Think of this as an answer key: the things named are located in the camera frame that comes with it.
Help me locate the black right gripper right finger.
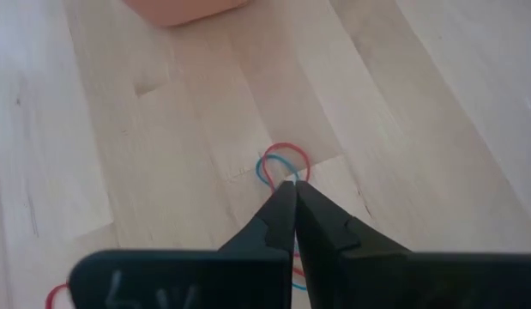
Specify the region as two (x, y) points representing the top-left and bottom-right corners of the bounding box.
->
(297, 180), (410, 309)

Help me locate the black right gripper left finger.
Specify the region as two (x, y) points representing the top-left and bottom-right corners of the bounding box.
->
(217, 181), (297, 309)

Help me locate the blue rubber band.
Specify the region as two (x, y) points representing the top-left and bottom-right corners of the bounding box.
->
(255, 154), (309, 293)

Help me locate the red rubber band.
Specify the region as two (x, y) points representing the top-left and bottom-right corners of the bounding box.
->
(259, 142), (312, 278)
(45, 282), (72, 309)

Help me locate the orange plastic bin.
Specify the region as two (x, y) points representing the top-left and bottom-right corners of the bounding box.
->
(121, 0), (252, 27)

